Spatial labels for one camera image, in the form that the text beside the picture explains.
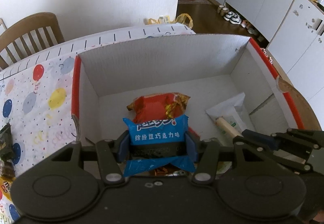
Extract clear plastic snack bag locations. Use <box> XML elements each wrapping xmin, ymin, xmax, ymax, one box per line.
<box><xmin>205</xmin><ymin>92</ymin><xmax>255</xmax><ymax>138</ymax></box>

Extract blue snack packet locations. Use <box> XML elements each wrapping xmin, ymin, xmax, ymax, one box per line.
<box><xmin>123</xmin><ymin>114</ymin><xmax>195</xmax><ymax>177</ymax></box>

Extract red gold snack bag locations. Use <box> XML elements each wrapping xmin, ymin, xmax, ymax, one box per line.
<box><xmin>126</xmin><ymin>92</ymin><xmax>191</xmax><ymax>123</ymax></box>

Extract black sesame snack packet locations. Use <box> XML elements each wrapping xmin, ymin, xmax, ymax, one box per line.
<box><xmin>0</xmin><ymin>123</ymin><xmax>15</xmax><ymax>161</ymax></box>

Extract red white cardboard box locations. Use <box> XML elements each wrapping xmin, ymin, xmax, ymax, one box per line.
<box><xmin>71</xmin><ymin>34</ymin><xmax>302</xmax><ymax>143</ymax></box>

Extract dark foil candy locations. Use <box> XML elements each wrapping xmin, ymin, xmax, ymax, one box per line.
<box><xmin>0</xmin><ymin>160</ymin><xmax>15</xmax><ymax>179</ymax></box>

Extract yellow M&M's packet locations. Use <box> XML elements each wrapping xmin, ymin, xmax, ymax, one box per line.
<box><xmin>0</xmin><ymin>177</ymin><xmax>13</xmax><ymax>201</ymax></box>

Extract balloon pattern tablecloth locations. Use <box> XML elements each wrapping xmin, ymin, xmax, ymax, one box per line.
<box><xmin>1</xmin><ymin>23</ymin><xmax>192</xmax><ymax>223</ymax></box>

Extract white cabinet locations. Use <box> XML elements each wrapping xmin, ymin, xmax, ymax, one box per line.
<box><xmin>217</xmin><ymin>0</ymin><xmax>323</xmax><ymax>102</ymax></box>

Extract black white sneakers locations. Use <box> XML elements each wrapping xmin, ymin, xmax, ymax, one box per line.
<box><xmin>223</xmin><ymin>11</ymin><xmax>242</xmax><ymax>25</ymax></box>

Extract yellow plastic bag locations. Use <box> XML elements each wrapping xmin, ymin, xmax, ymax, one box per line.
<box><xmin>144</xmin><ymin>13</ymin><xmax>193</xmax><ymax>29</ymax></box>

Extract brown wooden chair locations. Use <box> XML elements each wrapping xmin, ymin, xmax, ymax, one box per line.
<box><xmin>1</xmin><ymin>12</ymin><xmax>65</xmax><ymax>63</ymax></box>

